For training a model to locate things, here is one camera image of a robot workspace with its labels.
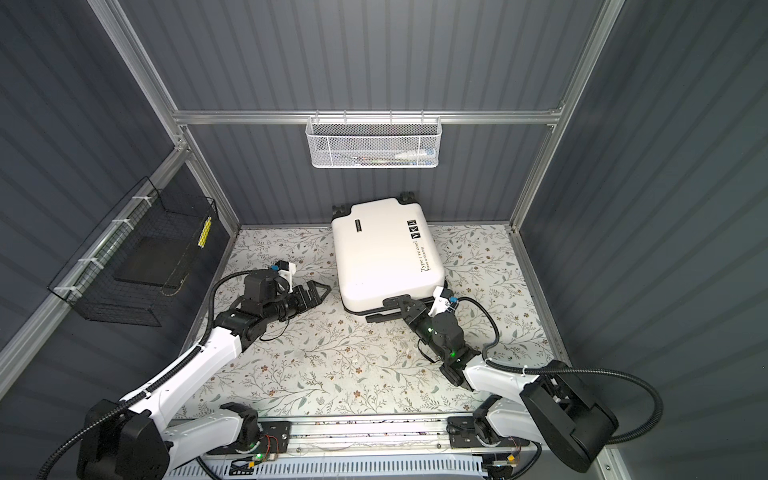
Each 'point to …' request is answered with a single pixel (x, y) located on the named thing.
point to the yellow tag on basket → (205, 232)
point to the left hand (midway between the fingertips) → (321, 293)
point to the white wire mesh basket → (374, 142)
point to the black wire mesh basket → (138, 254)
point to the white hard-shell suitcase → (383, 249)
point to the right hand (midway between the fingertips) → (402, 303)
